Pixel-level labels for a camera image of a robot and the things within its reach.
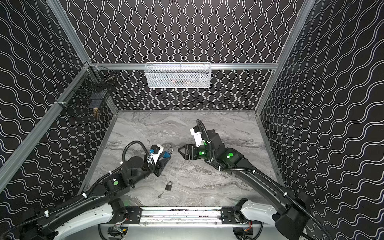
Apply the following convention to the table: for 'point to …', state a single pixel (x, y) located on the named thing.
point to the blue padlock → (166, 154)
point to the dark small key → (160, 195)
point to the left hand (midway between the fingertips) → (169, 156)
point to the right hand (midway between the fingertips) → (184, 149)
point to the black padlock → (168, 187)
